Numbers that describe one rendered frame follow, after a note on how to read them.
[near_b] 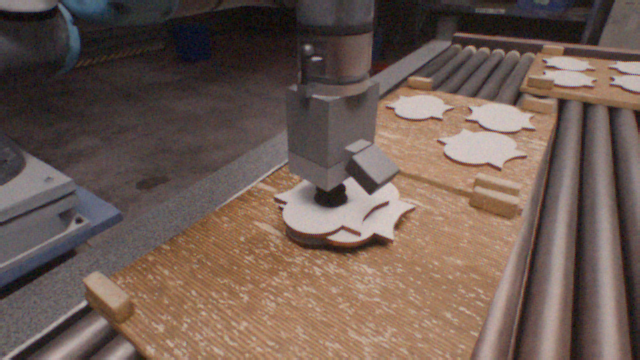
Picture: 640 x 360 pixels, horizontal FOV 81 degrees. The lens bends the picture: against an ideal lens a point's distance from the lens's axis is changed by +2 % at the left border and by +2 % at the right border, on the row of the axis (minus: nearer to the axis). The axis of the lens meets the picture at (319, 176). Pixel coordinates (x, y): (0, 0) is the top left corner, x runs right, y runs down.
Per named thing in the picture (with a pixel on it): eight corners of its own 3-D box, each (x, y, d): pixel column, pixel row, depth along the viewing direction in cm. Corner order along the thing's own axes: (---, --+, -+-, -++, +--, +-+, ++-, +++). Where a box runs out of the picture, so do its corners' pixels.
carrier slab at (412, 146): (315, 151, 69) (315, 144, 68) (404, 90, 98) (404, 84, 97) (520, 218, 52) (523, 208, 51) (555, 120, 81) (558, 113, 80)
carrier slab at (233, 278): (86, 303, 40) (81, 293, 39) (315, 154, 68) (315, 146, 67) (380, 585, 22) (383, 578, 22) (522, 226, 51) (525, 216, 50)
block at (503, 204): (467, 205, 52) (471, 188, 51) (471, 199, 53) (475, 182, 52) (513, 221, 49) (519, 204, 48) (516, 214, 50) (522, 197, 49)
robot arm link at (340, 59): (388, 28, 37) (334, 41, 32) (383, 74, 39) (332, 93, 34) (331, 19, 41) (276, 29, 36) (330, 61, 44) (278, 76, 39)
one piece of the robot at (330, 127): (372, 76, 30) (359, 231, 39) (428, 55, 35) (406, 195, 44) (274, 51, 37) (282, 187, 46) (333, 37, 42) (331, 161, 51)
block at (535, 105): (520, 109, 82) (523, 98, 81) (521, 107, 83) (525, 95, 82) (551, 115, 79) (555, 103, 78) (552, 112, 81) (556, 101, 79)
